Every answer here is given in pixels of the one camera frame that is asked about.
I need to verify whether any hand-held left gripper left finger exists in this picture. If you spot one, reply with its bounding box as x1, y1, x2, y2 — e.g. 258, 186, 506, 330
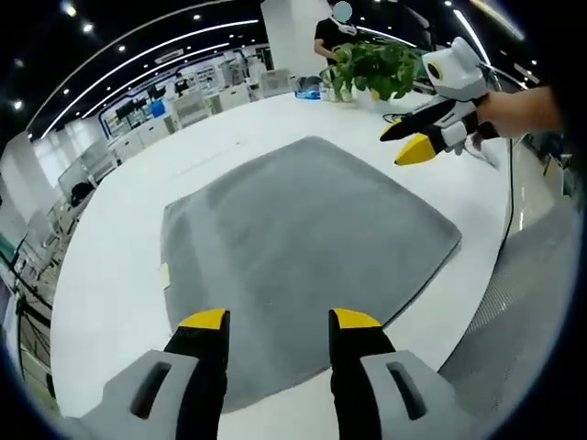
68, 308, 231, 440

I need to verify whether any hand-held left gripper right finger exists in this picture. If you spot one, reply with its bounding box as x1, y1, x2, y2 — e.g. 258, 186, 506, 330
327, 307, 501, 440

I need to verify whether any grey towel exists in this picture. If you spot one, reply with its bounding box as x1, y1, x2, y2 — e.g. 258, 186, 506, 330
160, 135, 462, 416

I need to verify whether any person's right hand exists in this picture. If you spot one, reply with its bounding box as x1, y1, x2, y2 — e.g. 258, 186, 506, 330
466, 90, 518, 151

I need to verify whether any green potted plant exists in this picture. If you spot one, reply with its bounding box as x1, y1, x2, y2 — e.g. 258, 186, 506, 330
319, 39, 423, 103

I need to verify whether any white office chair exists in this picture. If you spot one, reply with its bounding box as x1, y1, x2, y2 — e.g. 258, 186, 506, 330
260, 68, 294, 98
172, 93, 207, 130

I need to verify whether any grey mesh chair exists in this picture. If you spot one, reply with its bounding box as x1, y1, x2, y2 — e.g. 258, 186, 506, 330
437, 196, 586, 427

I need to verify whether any black bag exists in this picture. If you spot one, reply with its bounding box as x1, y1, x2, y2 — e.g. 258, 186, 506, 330
69, 181, 96, 206

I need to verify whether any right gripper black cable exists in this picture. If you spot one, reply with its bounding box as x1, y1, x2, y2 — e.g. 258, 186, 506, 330
498, 135, 515, 253

